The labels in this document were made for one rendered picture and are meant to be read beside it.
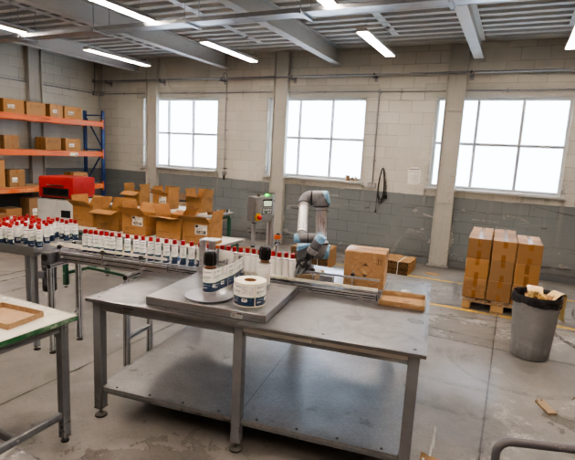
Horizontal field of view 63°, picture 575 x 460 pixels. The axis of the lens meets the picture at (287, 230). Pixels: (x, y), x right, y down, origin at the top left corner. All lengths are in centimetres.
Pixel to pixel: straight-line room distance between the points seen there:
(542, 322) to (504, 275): 143
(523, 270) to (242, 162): 585
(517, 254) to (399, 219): 291
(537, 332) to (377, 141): 483
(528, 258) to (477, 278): 62
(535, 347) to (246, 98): 702
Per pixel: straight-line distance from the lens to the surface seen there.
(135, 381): 351
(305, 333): 265
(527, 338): 499
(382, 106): 868
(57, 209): 860
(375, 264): 348
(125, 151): 1176
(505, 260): 620
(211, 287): 300
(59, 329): 307
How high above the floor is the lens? 181
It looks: 9 degrees down
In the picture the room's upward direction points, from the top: 3 degrees clockwise
